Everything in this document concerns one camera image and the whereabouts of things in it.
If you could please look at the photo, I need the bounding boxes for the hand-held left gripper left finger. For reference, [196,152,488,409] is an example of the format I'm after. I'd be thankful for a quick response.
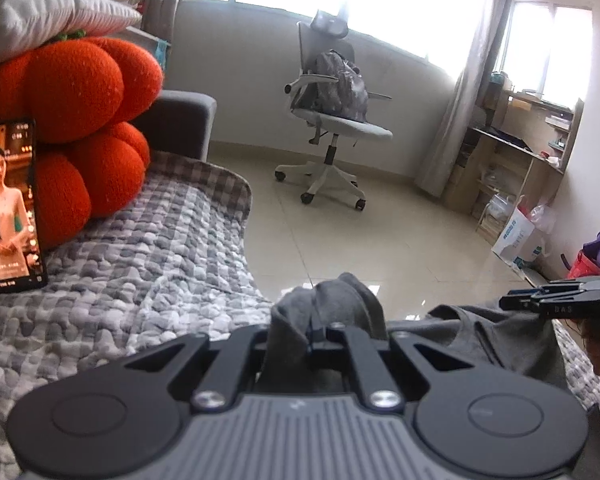
[125,322,272,413]

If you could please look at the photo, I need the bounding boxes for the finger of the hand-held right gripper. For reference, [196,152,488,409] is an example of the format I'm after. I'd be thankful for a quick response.
[509,282,582,297]
[499,294,542,312]

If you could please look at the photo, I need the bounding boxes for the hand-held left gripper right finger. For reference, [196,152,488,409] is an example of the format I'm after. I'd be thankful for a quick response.
[307,322,473,414]

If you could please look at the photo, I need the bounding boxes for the grey t-shirt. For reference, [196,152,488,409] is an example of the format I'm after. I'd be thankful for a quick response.
[257,272,600,480]

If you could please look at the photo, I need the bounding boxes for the person's right hand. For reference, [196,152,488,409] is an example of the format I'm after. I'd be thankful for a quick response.
[582,317,600,376]

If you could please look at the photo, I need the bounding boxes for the red bag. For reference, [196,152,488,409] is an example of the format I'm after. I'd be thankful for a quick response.
[567,250,600,281]

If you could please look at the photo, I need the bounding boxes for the clear plastic bag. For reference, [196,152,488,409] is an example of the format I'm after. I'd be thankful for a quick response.
[517,195,556,233]

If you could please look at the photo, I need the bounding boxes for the wooden shelf desk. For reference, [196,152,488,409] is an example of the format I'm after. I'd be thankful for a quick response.
[442,72,585,241]

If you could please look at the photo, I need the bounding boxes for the grey checked blanket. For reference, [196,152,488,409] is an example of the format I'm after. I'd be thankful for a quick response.
[0,150,600,480]

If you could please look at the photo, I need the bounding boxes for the white grey office chair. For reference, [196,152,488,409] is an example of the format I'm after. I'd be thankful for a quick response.
[275,9,394,212]

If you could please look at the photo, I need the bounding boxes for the dark grey sofa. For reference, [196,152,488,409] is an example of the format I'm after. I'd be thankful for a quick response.
[147,90,217,162]

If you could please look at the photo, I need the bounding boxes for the grey backpack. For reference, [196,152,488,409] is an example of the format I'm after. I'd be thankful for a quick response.
[307,50,370,123]

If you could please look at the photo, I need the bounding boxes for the orange pumpkin plush cushion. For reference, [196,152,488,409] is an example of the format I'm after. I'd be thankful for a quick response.
[0,35,165,251]

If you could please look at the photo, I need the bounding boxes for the light grey pillow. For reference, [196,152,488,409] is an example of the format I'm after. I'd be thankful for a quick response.
[0,0,143,70]

